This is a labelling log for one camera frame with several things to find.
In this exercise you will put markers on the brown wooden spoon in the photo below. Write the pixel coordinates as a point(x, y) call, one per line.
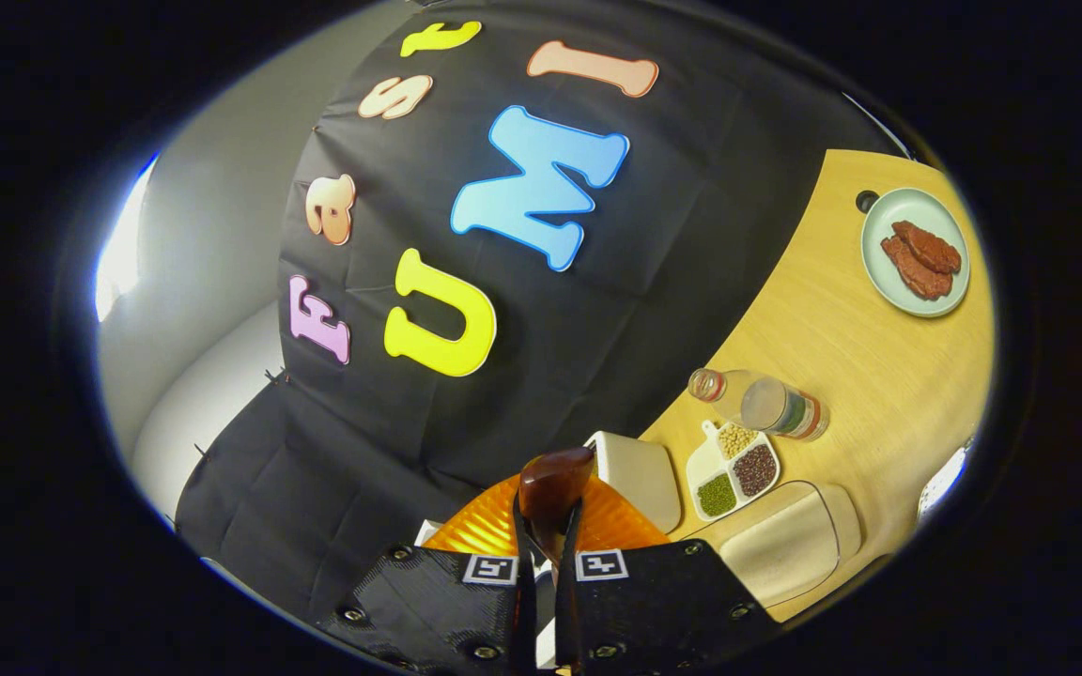
point(552, 483)

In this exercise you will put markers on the clear plastic bottle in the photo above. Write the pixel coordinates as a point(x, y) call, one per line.
point(766, 404)

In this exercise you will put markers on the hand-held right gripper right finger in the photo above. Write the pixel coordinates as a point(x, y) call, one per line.
point(663, 601)

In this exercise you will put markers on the white divided bean dish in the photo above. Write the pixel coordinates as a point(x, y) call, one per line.
point(705, 465)

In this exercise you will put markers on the clear rice container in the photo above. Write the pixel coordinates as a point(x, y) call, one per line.
point(785, 545)

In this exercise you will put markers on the light green plate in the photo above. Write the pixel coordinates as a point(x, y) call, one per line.
point(879, 272)

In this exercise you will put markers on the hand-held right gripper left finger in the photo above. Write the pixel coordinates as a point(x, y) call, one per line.
point(428, 601)

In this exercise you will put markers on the black backdrop cloth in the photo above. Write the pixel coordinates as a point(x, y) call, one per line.
point(597, 310)

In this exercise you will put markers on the white toaster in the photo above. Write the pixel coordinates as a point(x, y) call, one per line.
point(640, 479)

